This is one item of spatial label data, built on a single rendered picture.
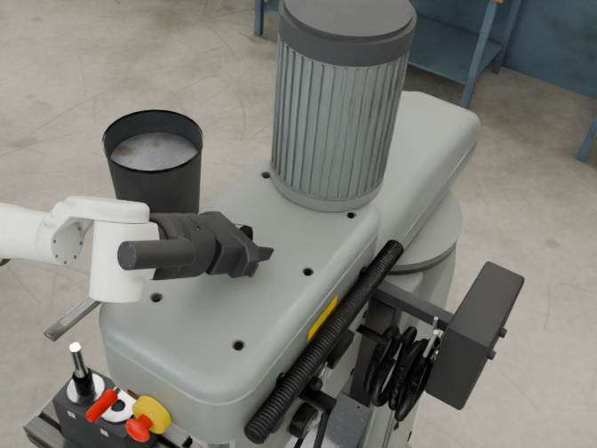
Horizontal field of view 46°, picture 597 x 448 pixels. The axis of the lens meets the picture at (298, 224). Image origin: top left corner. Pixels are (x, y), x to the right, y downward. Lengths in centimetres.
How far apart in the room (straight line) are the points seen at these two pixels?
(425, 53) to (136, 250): 434
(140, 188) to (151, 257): 247
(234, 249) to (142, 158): 253
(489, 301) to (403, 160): 37
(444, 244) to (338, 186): 56
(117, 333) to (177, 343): 9
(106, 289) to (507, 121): 428
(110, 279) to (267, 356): 25
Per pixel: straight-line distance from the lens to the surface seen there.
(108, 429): 180
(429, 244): 161
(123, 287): 86
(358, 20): 101
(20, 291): 365
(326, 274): 106
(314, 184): 112
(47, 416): 209
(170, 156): 347
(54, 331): 100
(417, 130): 159
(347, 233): 112
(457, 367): 131
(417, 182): 147
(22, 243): 94
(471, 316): 128
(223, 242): 95
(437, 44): 518
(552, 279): 393
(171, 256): 85
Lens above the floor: 267
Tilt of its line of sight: 44 degrees down
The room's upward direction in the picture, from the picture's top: 6 degrees clockwise
